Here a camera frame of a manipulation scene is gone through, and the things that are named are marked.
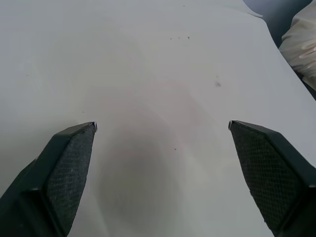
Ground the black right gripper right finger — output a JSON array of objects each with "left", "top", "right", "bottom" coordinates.
[{"left": 228, "top": 120, "right": 316, "bottom": 237}]

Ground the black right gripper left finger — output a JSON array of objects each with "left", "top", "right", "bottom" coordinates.
[{"left": 0, "top": 121, "right": 98, "bottom": 237}]

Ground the person in cream shirt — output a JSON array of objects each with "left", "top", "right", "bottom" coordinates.
[{"left": 278, "top": 0, "right": 316, "bottom": 85}]

